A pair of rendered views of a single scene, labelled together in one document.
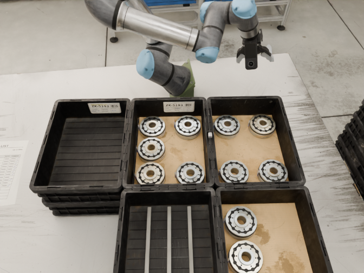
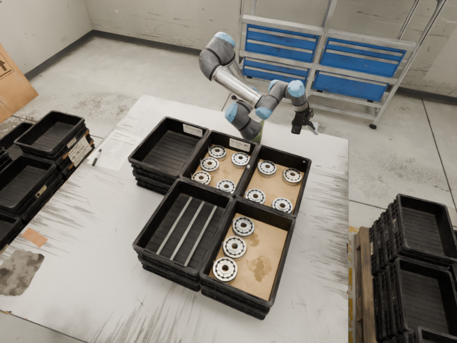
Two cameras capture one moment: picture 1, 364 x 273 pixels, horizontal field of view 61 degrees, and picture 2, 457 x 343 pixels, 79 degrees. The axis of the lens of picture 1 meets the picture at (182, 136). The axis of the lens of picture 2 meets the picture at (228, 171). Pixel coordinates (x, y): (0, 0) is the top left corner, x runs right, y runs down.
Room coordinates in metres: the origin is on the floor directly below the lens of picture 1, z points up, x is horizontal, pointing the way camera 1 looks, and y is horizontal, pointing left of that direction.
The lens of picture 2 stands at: (-0.28, -0.33, 1.99)
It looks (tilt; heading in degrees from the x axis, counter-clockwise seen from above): 49 degrees down; 20
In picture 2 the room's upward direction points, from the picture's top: 4 degrees clockwise
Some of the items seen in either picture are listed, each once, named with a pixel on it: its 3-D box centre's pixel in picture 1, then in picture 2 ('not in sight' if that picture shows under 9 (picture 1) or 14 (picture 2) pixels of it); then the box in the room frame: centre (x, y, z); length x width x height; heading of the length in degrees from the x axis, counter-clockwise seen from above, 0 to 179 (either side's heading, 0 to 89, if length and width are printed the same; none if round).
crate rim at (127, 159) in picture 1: (168, 139); (221, 160); (0.65, 0.05, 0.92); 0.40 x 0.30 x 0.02; 1
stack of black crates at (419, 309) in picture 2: not in sight; (412, 307); (0.59, -1.21, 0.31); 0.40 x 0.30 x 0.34; 7
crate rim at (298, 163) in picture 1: (251, 137); (275, 178); (0.66, -0.25, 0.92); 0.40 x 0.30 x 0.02; 1
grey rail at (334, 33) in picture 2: not in sight; (324, 32); (2.63, -0.16, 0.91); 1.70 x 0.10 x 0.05; 97
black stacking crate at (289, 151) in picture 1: (248, 145); (273, 184); (0.66, -0.25, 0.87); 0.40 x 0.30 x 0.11; 1
